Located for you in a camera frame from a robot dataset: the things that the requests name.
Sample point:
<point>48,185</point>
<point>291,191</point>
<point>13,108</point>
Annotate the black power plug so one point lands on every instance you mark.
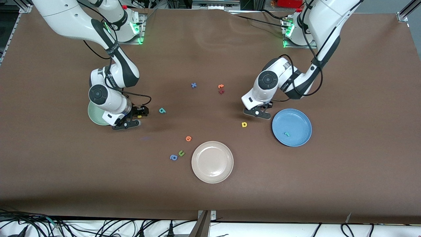
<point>170,230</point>

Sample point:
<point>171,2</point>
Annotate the green plate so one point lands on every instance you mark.
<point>95,116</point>

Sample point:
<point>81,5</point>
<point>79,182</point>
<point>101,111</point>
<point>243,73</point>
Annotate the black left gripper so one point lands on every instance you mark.
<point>268,105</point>

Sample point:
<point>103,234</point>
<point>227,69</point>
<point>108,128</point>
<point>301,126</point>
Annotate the grey metal box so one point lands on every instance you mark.
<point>215,4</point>

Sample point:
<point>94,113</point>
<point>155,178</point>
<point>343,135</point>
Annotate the blue plate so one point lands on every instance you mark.
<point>296,121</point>

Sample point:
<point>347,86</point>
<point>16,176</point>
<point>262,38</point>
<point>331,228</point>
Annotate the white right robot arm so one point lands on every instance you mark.
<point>65,16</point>

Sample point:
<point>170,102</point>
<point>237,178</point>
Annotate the red box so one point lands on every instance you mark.
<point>289,3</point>

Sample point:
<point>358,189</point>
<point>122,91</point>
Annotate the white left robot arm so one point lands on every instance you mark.
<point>329,19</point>

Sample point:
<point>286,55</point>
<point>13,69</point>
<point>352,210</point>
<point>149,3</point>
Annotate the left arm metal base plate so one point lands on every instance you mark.
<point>286,44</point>

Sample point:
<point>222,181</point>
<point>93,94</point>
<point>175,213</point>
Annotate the aluminium profile post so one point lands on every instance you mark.
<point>204,225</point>

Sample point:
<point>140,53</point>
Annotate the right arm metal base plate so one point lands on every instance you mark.
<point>142,19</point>

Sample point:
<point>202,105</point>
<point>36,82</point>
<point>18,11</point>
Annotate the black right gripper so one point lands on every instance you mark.
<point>137,110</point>

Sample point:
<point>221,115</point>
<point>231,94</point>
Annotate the green foam letter u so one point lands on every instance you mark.
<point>181,153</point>

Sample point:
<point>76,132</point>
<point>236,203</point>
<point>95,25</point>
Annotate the brown paper table cover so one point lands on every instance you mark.
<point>210,197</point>

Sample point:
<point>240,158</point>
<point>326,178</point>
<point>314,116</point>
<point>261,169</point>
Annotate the aluminium frame rail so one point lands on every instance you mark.
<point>406,11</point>
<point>24,9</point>

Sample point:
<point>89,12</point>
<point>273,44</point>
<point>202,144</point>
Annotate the beige plate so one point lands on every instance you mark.
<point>212,162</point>

